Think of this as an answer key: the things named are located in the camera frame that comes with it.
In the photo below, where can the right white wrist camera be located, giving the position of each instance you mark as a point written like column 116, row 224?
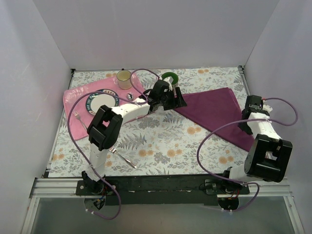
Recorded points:
column 265, row 106

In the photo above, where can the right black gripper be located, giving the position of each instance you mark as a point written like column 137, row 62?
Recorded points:
column 245, row 126

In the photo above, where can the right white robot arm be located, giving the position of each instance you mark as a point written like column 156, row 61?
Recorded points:
column 269, row 154

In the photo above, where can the silver spoon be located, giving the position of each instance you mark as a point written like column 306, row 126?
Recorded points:
column 130, row 97

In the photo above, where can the silver fork on table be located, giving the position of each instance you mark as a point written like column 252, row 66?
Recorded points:
column 130, row 163

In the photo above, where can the aluminium frame rail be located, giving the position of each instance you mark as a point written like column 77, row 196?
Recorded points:
column 55, row 209

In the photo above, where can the cream ceramic cup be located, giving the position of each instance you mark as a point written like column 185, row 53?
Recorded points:
column 123, row 79

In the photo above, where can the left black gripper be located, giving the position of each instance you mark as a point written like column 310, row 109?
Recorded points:
column 174, row 98

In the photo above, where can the purple satin napkin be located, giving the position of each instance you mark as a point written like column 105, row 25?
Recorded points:
column 213, row 109

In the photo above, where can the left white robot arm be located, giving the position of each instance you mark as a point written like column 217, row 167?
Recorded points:
column 104, row 128

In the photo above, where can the green floral mug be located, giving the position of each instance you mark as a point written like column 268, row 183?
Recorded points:
column 172, row 78

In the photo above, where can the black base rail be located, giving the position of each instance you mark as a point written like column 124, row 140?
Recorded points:
column 159, row 189

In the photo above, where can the white plate blue rim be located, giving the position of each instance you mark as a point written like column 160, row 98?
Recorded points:
column 96, row 100

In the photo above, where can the small silver fork on placemat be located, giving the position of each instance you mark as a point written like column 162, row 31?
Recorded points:
column 78, row 117

